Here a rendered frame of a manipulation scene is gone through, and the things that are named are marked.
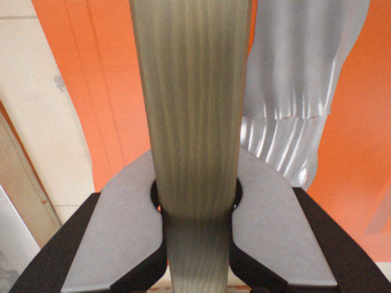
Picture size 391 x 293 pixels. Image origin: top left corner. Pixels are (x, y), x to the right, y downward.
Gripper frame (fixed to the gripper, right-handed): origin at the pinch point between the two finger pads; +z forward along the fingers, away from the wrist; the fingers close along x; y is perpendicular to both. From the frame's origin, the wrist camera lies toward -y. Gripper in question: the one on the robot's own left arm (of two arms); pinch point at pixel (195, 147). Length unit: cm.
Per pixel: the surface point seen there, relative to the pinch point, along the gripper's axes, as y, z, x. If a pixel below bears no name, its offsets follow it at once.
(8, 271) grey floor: 183, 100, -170
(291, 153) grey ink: 3.7, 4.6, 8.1
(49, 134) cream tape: 1.6, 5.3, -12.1
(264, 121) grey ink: 0.7, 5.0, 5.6
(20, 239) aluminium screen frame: 10.2, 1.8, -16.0
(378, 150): 4.0, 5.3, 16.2
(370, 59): -3.6, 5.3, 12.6
